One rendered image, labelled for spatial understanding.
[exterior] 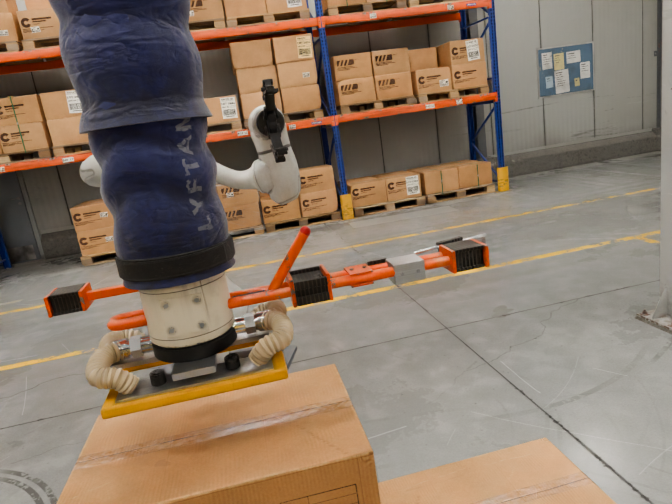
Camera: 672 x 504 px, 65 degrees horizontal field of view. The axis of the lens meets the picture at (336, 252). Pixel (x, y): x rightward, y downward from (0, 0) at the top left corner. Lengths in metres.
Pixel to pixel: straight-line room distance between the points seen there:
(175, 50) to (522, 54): 10.26
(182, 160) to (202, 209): 0.10
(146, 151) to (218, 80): 8.53
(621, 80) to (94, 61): 11.67
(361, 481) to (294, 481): 0.13
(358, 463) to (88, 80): 0.83
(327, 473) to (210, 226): 0.51
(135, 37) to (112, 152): 0.19
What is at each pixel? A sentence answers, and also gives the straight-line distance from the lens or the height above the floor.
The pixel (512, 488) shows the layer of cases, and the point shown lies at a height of 0.54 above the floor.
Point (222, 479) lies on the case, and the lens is 1.09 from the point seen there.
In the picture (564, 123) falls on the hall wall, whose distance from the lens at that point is 11.51.
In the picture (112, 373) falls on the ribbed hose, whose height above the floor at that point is 1.17.
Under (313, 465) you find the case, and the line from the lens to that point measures 1.07.
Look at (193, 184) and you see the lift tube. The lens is 0.99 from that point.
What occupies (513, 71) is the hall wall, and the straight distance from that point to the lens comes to 10.94.
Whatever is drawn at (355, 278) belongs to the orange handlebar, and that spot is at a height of 1.23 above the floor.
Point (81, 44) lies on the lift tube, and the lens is 1.00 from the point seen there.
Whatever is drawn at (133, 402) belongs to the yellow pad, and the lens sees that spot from 1.05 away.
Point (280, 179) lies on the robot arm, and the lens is 1.56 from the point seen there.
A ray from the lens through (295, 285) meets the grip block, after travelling 1.06.
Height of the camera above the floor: 1.56
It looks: 14 degrees down
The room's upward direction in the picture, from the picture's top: 8 degrees counter-clockwise
